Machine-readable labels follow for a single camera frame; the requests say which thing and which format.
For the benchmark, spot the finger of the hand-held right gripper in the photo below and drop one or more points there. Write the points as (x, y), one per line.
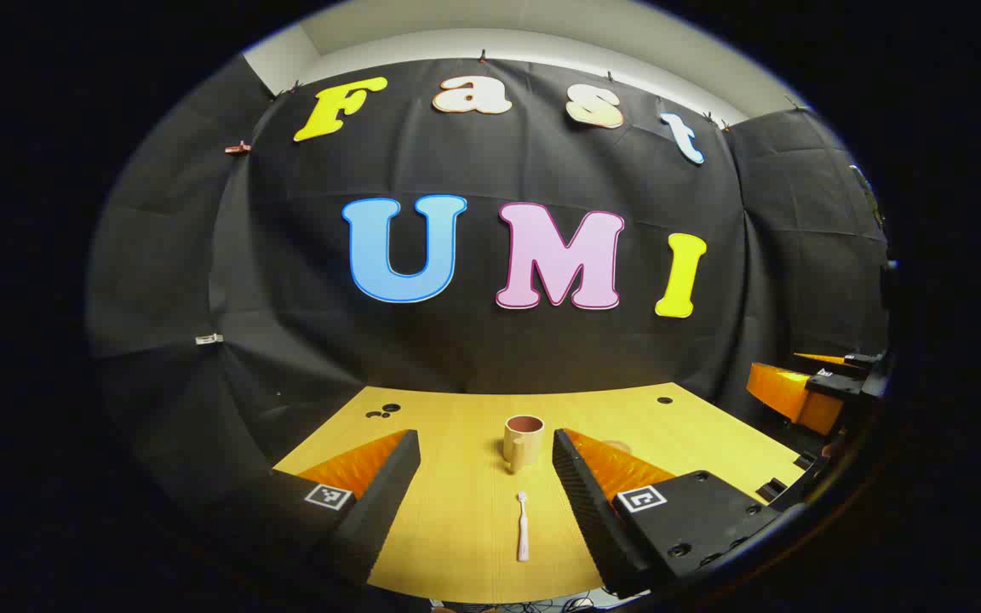
(784, 393)
(840, 360)

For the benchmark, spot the reddish backdrop clip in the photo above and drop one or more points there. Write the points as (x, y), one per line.
(238, 148)

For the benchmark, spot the white backdrop clip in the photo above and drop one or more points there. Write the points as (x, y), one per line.
(209, 339)

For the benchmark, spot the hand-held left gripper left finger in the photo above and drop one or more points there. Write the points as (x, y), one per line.
(388, 502)

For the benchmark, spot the beige cup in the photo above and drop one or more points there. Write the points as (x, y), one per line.
(523, 447)

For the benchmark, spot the wooden desktop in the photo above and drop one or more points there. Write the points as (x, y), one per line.
(465, 511)

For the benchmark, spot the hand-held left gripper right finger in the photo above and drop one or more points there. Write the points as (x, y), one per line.
(584, 511)

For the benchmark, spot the black backdrop cloth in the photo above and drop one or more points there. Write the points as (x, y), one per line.
(490, 340)

